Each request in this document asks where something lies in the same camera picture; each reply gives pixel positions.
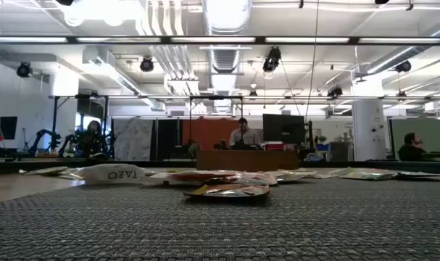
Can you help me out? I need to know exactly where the black ceiling spotlight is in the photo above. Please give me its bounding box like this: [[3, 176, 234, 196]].
[[394, 59, 412, 74], [138, 56, 155, 73], [262, 46, 283, 73], [326, 85, 344, 99], [15, 61, 34, 79]]

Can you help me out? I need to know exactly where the white round pillar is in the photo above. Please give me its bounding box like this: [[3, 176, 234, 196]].
[[352, 99, 387, 162]]

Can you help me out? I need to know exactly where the person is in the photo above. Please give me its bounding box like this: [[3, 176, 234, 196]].
[[80, 120, 108, 159], [229, 117, 261, 148], [397, 132, 429, 162]]

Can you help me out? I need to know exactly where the green partition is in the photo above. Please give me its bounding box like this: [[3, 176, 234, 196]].
[[390, 117, 440, 162]]

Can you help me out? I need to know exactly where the white patterned curtain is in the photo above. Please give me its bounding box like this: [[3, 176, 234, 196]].
[[112, 117, 154, 162]]

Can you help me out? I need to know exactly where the grey cabinet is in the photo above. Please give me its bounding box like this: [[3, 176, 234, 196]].
[[328, 141, 351, 162]]

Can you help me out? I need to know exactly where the dark partition panel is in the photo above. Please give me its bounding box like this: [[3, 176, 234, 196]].
[[154, 118, 183, 160]]

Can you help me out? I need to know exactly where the orange partition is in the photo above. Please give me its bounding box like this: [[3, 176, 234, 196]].
[[182, 117, 242, 152]]

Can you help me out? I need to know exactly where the small potted plant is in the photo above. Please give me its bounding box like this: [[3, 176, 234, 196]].
[[186, 141, 202, 159]]

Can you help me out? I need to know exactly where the wooden compartment box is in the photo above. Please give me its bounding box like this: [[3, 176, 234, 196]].
[[196, 149, 299, 173]]

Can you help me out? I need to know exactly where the grey woven placemat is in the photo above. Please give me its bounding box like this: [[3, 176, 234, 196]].
[[0, 176, 440, 261]]

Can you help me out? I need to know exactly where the thin hanging cable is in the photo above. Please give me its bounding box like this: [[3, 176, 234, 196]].
[[304, 0, 320, 123]]

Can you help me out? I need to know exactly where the black background rig frame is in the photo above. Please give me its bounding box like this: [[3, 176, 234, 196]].
[[51, 94, 110, 159], [188, 95, 244, 146]]

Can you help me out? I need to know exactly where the black wall monitor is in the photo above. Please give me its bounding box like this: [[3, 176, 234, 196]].
[[0, 115, 18, 141]]

